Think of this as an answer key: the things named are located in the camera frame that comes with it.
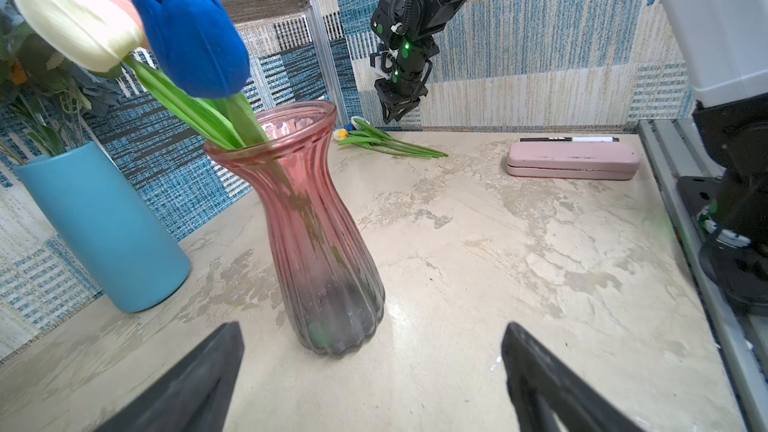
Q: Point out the blue tulip stem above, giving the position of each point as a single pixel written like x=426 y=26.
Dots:
x=203 y=67

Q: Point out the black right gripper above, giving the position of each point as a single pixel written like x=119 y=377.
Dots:
x=398 y=95

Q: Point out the light blue cylindrical vase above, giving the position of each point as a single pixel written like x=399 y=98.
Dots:
x=107 y=226

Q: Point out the pink pencil case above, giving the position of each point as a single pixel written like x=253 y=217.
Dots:
x=573 y=160

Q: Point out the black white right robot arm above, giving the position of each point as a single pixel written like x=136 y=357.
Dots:
x=724 y=46

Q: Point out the pale blue rose bouquet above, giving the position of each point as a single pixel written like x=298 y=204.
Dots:
x=45 y=93

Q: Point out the black white marker pen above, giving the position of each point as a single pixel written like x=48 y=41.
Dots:
x=579 y=139

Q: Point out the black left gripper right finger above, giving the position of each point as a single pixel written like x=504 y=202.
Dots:
x=547 y=395

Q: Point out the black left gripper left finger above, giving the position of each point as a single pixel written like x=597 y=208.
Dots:
x=194 y=395

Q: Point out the colourful tulip bunch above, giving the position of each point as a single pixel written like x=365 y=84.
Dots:
x=360 y=133

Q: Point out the red ribbed glass vase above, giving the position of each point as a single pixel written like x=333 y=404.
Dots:
x=331 y=289

